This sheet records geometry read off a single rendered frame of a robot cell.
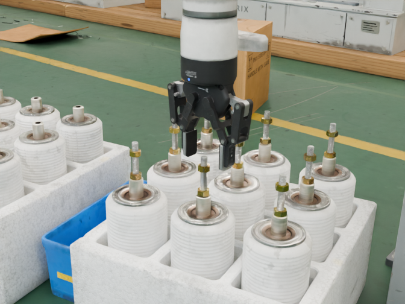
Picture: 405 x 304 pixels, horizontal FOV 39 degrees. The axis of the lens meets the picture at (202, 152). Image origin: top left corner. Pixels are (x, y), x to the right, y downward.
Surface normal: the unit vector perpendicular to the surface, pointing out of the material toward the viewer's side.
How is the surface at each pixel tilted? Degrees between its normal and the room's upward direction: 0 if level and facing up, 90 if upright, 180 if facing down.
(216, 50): 90
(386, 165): 0
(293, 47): 90
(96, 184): 90
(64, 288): 92
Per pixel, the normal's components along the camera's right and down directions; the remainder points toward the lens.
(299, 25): -0.64, 0.28
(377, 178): 0.02, -0.92
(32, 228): 0.87, 0.20
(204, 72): -0.17, 0.38
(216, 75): 0.26, 0.38
